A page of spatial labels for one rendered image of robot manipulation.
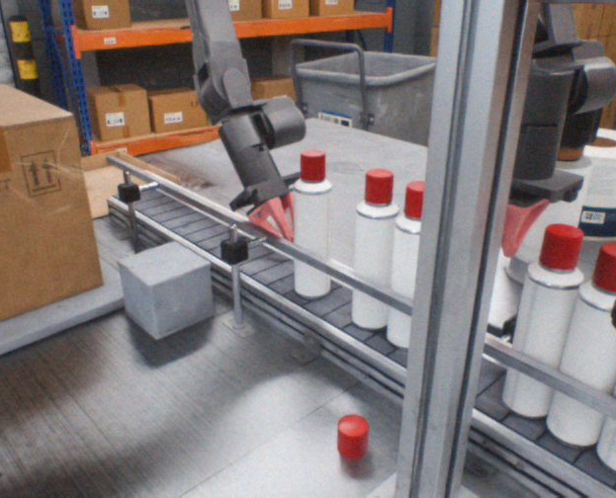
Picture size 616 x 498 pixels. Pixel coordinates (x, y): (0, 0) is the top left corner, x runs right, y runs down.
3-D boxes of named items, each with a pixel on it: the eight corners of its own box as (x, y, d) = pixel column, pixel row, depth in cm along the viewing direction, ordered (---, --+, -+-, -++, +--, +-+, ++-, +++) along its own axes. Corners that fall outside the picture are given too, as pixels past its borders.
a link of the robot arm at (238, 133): (209, 131, 86) (221, 113, 82) (248, 122, 90) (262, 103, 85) (228, 173, 86) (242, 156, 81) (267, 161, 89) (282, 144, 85)
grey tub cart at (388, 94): (355, 169, 407) (361, 24, 364) (439, 188, 374) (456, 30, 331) (276, 208, 342) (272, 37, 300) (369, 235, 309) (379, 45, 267)
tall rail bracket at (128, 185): (171, 251, 106) (161, 164, 99) (134, 263, 102) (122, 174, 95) (162, 245, 108) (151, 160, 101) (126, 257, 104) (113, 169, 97)
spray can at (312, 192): (337, 290, 84) (341, 152, 74) (310, 303, 80) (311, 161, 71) (312, 278, 87) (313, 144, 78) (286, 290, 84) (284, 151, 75)
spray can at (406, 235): (436, 340, 73) (455, 185, 64) (410, 357, 70) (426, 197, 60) (403, 323, 76) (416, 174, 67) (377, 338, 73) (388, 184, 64)
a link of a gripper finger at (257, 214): (327, 232, 84) (300, 175, 84) (290, 248, 79) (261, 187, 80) (304, 247, 89) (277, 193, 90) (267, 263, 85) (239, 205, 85)
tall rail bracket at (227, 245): (276, 317, 87) (273, 214, 79) (236, 336, 82) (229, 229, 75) (262, 308, 89) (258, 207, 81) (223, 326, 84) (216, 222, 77)
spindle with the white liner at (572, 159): (577, 275, 88) (625, 72, 74) (549, 295, 82) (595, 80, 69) (523, 255, 94) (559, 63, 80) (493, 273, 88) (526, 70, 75)
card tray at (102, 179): (181, 195, 132) (180, 178, 130) (69, 226, 116) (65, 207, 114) (121, 164, 152) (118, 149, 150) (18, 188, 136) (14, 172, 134)
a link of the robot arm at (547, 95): (501, 56, 56) (554, 64, 52) (544, 50, 60) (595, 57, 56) (491, 126, 59) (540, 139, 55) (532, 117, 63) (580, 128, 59)
